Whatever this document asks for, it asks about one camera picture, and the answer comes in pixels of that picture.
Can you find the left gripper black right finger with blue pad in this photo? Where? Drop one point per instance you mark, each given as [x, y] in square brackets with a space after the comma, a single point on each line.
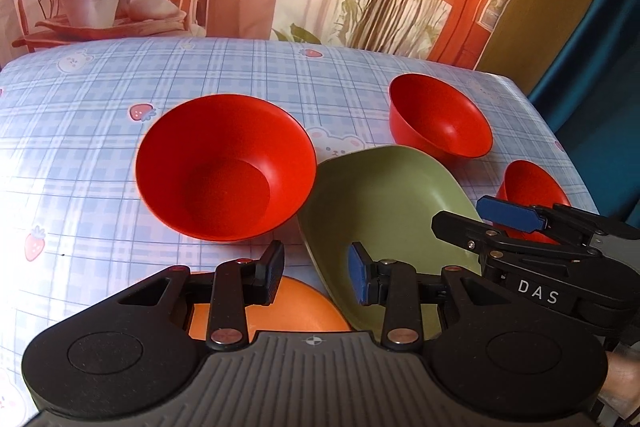
[561, 223]

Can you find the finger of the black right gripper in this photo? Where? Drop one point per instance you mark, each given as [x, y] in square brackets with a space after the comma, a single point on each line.
[400, 290]

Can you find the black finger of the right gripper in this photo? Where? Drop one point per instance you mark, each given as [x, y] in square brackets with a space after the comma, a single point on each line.
[482, 239]

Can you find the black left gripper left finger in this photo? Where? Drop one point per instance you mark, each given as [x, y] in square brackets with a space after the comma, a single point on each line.
[237, 284]

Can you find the orange plate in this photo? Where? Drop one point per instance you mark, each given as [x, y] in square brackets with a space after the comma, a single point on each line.
[293, 307]

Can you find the small red bowl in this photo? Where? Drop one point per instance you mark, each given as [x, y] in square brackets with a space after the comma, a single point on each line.
[525, 183]

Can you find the green plate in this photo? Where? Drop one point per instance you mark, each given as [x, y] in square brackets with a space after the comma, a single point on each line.
[385, 199]

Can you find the large red bowl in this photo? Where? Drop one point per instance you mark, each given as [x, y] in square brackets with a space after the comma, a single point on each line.
[225, 167]

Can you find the medium red bowl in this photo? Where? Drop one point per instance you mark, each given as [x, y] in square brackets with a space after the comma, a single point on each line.
[433, 117]

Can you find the teal curtain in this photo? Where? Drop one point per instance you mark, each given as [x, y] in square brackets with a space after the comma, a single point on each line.
[589, 97]

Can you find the blue plaid tablecloth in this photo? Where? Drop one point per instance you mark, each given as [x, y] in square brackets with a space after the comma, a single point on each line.
[73, 228]

